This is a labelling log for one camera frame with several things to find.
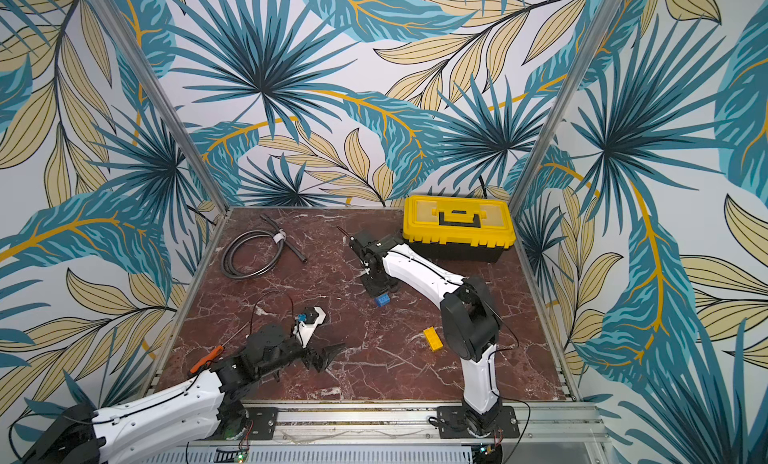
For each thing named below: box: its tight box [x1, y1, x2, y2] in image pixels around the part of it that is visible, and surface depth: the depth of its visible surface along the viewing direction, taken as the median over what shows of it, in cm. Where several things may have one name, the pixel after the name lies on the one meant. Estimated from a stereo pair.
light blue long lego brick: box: [374, 293, 391, 307], surface depth 92 cm
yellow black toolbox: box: [402, 195, 517, 262], surface depth 96 cm
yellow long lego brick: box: [423, 326, 443, 352], surface depth 89 cm
